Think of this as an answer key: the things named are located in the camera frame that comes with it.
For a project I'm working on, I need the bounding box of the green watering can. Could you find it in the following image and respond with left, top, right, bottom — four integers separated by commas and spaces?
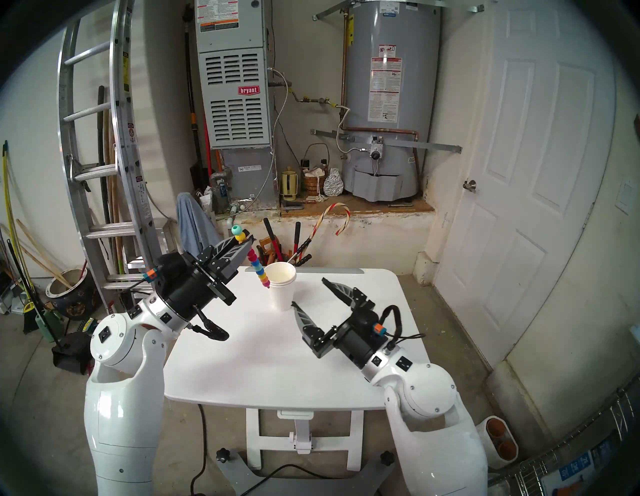
35, 307, 66, 343

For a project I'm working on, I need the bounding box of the aluminium extension ladder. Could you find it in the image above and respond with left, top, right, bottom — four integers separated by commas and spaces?
56, 0, 173, 321

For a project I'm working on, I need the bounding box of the blue cloth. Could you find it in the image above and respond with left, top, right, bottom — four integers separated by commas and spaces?
176, 192, 221, 257

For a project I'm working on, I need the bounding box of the grey water heater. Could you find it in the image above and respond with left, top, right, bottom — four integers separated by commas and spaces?
341, 0, 443, 202

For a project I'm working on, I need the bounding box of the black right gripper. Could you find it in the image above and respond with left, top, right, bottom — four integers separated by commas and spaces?
292, 278, 388, 370

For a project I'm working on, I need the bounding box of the wicker basket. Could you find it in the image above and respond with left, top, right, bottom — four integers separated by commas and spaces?
302, 167, 327, 198

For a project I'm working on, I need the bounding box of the grey bryant furnace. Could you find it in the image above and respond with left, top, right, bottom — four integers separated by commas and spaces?
194, 0, 279, 211

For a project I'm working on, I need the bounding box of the white light switch plate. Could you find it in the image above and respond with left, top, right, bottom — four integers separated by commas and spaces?
615, 180, 638, 216

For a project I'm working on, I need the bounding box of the black dustpan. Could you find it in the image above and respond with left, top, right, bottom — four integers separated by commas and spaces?
51, 330, 94, 376

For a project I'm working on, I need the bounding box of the blue printed box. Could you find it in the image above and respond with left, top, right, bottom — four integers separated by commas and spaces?
542, 440, 631, 496

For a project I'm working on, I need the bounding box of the white panel door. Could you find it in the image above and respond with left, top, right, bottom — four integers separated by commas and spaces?
434, 0, 617, 371

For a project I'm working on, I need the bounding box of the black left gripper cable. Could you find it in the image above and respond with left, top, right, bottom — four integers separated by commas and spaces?
190, 305, 231, 342

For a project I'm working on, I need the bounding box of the blue ceramic pot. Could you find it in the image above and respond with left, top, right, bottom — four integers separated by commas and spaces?
45, 267, 98, 321

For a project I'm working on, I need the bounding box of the striped candy cane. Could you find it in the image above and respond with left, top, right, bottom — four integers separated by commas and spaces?
287, 202, 352, 266

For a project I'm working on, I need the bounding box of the metal wire shelf rack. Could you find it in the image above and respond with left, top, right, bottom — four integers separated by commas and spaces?
492, 372, 640, 496

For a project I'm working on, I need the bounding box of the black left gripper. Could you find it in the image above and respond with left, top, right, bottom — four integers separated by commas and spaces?
152, 235, 252, 321

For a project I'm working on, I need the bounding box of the foil wrapped bundle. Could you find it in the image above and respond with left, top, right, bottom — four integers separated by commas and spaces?
322, 168, 345, 198

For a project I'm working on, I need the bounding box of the grey table base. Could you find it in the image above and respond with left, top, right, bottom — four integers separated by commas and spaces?
220, 450, 396, 496

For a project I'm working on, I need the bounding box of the aluminium step ladder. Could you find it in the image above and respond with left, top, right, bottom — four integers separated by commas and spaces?
102, 217, 193, 321

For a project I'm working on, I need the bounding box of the white table leg frame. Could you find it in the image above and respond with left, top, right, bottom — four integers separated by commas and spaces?
245, 407, 364, 473

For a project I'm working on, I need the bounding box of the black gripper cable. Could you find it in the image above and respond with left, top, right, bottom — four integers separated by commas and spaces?
377, 305, 428, 346
190, 305, 231, 342

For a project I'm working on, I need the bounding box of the wooden platform board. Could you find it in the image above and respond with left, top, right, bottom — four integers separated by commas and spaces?
280, 192, 435, 217

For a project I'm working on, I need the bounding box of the brass gas pipe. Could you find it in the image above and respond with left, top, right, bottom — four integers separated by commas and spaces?
292, 92, 351, 111

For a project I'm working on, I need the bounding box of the yellow handled broom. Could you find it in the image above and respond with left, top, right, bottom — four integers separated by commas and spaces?
1, 140, 41, 336

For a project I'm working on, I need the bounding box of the metal water heater strap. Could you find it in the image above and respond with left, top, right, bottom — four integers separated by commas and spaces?
310, 128, 463, 153
312, 0, 486, 22

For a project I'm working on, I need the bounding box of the wooden tool handle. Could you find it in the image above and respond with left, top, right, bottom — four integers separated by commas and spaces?
0, 217, 76, 291

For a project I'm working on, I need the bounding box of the black long handled shovel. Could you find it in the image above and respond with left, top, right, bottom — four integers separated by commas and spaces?
182, 20, 210, 196

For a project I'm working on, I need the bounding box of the black power cable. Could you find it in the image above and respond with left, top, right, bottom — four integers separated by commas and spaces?
189, 404, 331, 496

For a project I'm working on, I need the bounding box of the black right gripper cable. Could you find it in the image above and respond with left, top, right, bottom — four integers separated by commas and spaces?
377, 305, 428, 346

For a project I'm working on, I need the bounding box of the corrugated steel flex pipe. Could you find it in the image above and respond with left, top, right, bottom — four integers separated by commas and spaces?
235, 67, 292, 213

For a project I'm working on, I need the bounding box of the black pole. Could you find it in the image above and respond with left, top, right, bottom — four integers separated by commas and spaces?
96, 85, 113, 226

